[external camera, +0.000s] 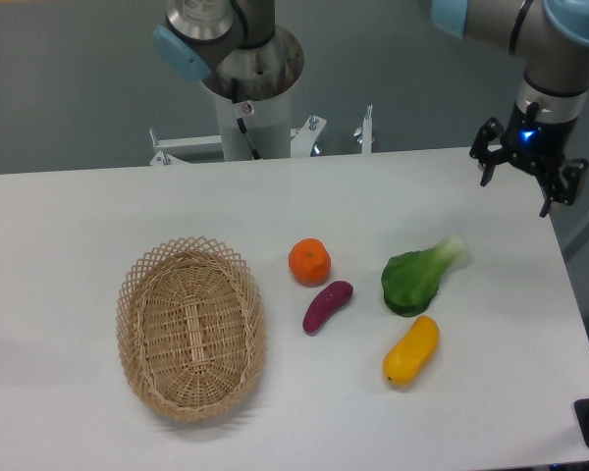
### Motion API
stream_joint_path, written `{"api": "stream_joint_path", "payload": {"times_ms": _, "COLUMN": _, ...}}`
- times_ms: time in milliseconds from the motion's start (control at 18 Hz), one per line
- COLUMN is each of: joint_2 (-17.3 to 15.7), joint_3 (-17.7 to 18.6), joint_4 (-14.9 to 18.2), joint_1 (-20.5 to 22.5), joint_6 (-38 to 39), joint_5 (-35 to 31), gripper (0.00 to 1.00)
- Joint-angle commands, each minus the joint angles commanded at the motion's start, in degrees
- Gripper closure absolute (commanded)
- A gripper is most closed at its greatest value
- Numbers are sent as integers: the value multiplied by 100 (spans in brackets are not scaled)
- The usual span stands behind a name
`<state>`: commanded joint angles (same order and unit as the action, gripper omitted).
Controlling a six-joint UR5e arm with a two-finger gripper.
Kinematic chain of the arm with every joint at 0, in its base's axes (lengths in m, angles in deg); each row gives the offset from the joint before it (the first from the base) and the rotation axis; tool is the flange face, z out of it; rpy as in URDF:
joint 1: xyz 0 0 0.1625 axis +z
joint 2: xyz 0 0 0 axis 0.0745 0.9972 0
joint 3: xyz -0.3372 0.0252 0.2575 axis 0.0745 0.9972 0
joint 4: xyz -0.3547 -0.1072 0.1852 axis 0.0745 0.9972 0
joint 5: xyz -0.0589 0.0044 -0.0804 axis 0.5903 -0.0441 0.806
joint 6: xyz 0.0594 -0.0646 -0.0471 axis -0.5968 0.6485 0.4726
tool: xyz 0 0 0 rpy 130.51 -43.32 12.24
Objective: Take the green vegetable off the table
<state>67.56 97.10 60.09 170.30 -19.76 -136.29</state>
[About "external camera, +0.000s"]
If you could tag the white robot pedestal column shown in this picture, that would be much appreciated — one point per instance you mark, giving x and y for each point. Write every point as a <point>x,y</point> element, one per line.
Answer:
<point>252,90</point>

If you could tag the orange tangerine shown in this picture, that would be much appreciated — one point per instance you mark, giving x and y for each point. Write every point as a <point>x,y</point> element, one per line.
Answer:
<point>310,262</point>

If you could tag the purple sweet potato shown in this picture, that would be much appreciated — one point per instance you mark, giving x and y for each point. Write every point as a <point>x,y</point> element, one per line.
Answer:
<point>334,297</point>

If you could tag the green bok choy vegetable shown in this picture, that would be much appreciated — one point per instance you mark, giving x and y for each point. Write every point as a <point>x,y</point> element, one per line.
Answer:
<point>411,281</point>

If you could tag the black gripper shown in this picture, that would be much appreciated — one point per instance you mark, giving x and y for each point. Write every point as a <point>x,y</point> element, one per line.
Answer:
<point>537,149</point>

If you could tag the woven wicker basket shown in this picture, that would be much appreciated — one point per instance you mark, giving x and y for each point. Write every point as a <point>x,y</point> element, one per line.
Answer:
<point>191,329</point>

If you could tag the yellow mango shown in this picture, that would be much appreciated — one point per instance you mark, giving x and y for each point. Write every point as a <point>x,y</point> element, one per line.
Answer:
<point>411,354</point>

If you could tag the white metal base frame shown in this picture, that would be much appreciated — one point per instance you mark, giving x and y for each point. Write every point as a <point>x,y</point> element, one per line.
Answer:
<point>303,142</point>

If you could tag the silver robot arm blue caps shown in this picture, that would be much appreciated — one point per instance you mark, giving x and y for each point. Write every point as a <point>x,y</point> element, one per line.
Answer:
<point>552,38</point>

